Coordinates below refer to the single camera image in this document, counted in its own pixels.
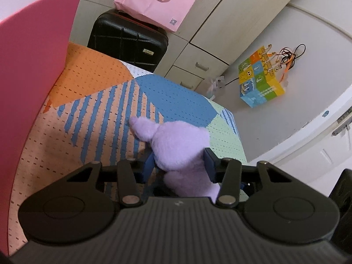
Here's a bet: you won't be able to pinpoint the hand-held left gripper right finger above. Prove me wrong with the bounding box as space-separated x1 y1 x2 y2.
205 148 292 208

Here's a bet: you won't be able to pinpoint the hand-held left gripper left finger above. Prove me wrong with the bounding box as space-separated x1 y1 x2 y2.
66 154 154 206

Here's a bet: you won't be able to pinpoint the pink cardboard box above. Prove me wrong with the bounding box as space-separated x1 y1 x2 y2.
0 0 87 256

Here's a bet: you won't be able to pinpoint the white door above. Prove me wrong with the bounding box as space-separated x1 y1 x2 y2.
245 88 352 196

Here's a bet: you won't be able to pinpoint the colourful patchwork table mat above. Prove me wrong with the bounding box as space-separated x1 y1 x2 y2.
8 42 246 256

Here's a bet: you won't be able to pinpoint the white plastic bag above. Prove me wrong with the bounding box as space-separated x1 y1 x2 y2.
206 75 227 99

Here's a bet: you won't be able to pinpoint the colourful gift bag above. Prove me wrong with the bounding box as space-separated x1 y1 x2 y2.
238 45 288 108

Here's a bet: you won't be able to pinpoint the black suitcase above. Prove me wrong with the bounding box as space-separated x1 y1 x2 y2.
87 9 169 74

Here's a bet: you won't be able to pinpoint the light wood wardrobe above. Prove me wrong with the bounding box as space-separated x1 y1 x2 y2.
81 0 311 92

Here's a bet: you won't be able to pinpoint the pink paper bag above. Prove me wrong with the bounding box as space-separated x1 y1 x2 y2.
114 0 201 32

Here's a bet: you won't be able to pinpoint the metal door handle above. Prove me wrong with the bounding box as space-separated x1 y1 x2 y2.
332 107 352 136

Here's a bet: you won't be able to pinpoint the orange and black cords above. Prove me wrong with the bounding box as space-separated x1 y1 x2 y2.
275 43 306 73

